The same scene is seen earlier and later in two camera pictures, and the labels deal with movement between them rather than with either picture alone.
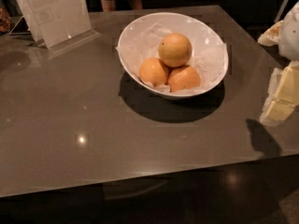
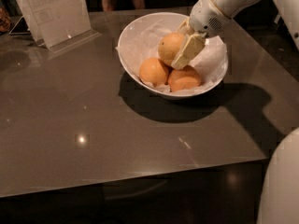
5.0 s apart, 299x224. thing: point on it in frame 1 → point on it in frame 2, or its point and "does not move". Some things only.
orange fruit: x=175 y=49 does not move
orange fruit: x=183 y=78 does not move
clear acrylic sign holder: x=55 y=16 does not move
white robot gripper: x=290 y=36 → x=205 y=17
